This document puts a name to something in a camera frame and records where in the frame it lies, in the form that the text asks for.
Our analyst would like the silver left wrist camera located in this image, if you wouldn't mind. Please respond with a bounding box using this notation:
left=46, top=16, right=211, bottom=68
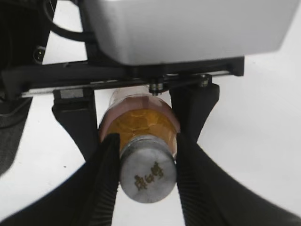
left=83, top=0, right=299, bottom=66

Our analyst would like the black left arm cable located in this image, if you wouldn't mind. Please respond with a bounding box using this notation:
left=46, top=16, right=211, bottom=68
left=43, top=0, right=97, bottom=44

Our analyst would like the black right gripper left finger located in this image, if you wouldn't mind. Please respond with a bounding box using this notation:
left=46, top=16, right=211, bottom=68
left=1, top=133, right=120, bottom=226

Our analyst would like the white bottle cap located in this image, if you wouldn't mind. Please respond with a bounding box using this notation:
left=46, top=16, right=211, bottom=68
left=119, top=135, right=177, bottom=203

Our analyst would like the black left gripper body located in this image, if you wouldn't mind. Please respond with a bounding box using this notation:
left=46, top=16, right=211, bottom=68
left=1, top=56, right=245, bottom=99

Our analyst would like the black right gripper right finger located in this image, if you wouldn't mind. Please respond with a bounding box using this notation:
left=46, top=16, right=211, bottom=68
left=176, top=133, right=301, bottom=226

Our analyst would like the pink oolong tea bottle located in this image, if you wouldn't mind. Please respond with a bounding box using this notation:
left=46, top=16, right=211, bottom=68
left=98, top=86, right=180, bottom=156

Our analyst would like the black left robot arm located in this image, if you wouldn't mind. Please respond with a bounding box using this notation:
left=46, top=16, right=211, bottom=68
left=0, top=0, right=245, bottom=159

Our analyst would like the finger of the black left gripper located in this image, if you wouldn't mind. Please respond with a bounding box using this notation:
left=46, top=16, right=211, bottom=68
left=52, top=88, right=99, bottom=161
left=169, top=83, right=220, bottom=142

